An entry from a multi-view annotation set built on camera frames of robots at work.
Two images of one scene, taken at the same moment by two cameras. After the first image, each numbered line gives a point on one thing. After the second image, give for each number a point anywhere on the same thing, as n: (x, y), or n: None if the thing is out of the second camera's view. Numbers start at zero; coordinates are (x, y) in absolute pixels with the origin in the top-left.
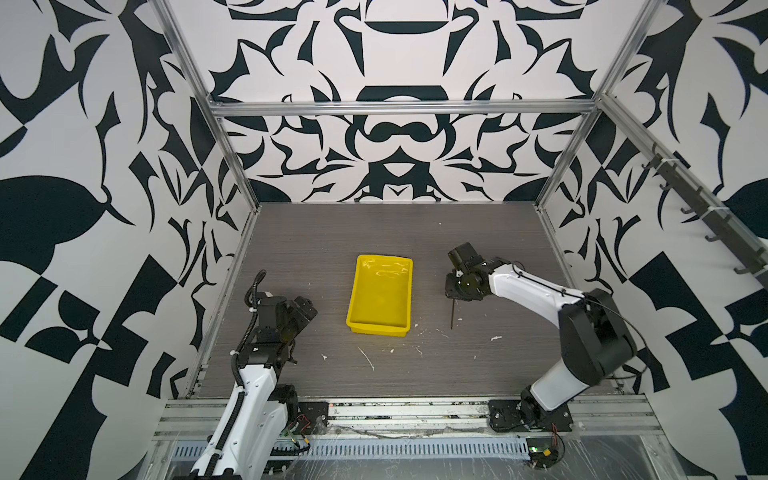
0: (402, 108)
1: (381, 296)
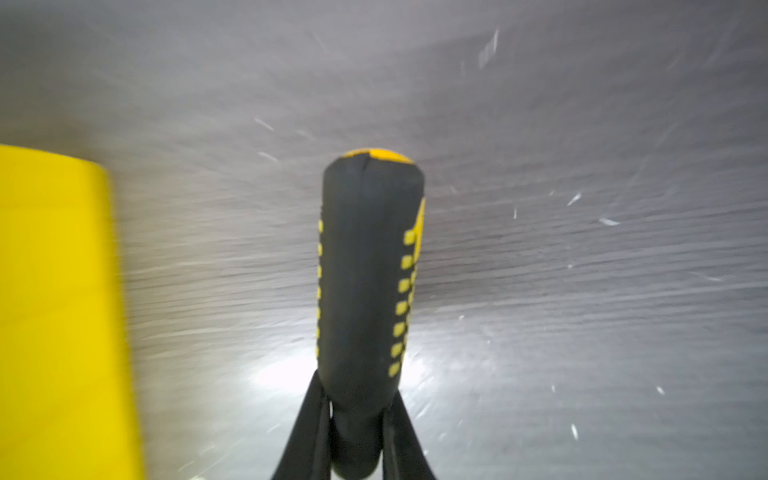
0: None
1: (68, 406)
